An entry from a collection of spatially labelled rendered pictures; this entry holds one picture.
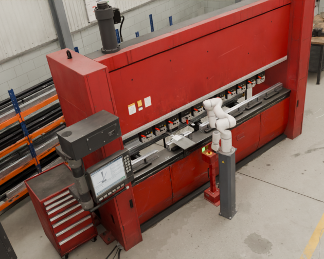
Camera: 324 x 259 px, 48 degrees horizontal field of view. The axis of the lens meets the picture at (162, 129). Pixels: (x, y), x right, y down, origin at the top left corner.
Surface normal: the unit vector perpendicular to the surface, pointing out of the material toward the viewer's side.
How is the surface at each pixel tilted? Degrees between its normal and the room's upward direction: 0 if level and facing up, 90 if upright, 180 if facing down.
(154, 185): 90
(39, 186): 0
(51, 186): 0
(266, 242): 0
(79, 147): 90
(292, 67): 90
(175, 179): 90
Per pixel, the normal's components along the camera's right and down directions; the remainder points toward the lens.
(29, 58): 0.79, 0.25
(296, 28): -0.78, 0.40
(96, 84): 0.61, 0.36
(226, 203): -0.61, 0.47
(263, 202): -0.11, -0.84
